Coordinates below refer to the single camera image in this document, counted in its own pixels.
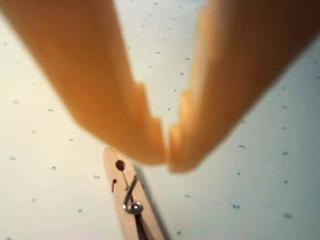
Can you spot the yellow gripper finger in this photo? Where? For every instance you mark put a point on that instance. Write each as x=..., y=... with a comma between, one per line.
x=80, y=70
x=237, y=62

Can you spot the wooden clothespin with metal spring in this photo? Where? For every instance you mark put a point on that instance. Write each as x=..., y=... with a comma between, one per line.
x=111, y=172

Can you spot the white dotted table mat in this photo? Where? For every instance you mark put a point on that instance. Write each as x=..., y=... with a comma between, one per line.
x=50, y=175

